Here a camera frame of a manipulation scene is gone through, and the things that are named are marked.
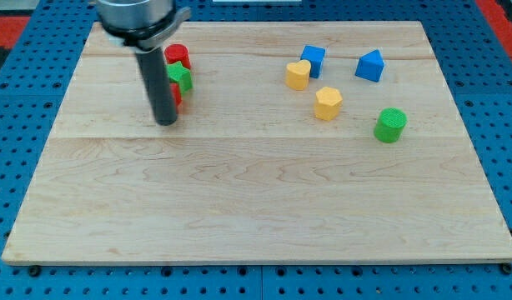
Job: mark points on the red star block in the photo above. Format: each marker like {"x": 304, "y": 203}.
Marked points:
{"x": 177, "y": 95}

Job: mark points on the green star block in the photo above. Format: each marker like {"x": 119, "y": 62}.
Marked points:
{"x": 178, "y": 73}

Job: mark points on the green cylinder block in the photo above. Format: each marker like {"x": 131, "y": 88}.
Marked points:
{"x": 390, "y": 125}

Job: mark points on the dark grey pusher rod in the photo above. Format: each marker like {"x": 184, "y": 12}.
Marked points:
{"x": 156, "y": 81}

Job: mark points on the blue triangular prism block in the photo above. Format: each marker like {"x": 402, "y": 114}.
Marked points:
{"x": 370, "y": 66}

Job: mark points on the light wooden board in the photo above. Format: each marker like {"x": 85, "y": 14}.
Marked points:
{"x": 248, "y": 174}

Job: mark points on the yellow hexagon block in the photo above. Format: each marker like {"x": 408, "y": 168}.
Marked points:
{"x": 328, "y": 102}

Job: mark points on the yellow heart block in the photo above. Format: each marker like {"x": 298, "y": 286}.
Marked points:
{"x": 297, "y": 74}

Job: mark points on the blue cube block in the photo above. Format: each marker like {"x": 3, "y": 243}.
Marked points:
{"x": 315, "y": 55}

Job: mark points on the red cylinder block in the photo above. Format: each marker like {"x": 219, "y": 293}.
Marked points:
{"x": 177, "y": 53}

